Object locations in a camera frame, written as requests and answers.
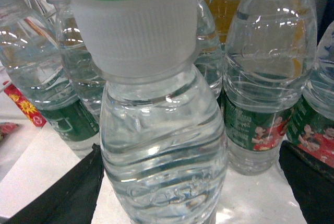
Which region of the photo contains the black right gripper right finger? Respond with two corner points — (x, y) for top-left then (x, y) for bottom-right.
(279, 141), (333, 223)

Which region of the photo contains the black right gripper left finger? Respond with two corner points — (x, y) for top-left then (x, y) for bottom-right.
(6, 144), (104, 223)

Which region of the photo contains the water bottle white cap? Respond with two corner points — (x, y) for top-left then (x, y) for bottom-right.
(223, 0), (317, 175)
(71, 0), (229, 224)

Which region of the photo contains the water bottle green label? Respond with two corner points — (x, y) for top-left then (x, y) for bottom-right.
(195, 0), (223, 98)
(1, 0), (99, 159)
(287, 23), (333, 167)

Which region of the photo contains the water bottle barcode label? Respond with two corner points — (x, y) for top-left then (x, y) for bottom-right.
(49, 0), (105, 120)

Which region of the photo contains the red sauce pouch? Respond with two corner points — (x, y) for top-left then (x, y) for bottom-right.
(3, 80), (46, 127)

